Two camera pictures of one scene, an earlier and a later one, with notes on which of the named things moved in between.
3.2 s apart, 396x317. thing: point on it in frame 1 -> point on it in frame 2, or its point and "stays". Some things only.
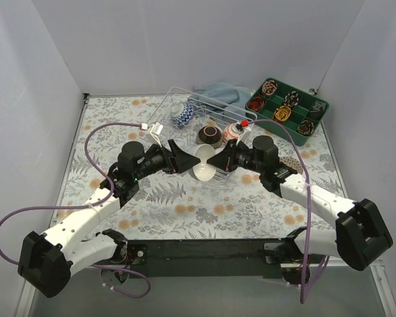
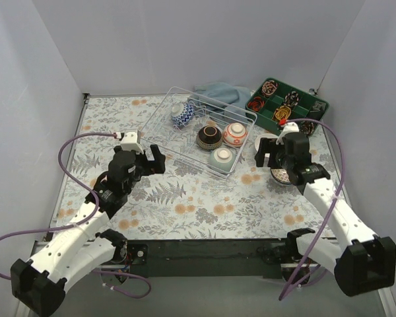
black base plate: (204, 258) stays
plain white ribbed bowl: (204, 171) -> (261, 136)
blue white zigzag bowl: (181, 115) stays
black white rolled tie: (291, 98) stays
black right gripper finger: (220, 160) -> (259, 156)
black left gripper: (171, 160) -> (148, 162)
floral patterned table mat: (237, 205) stays
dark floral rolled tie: (306, 127) stays
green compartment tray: (286, 111) stays
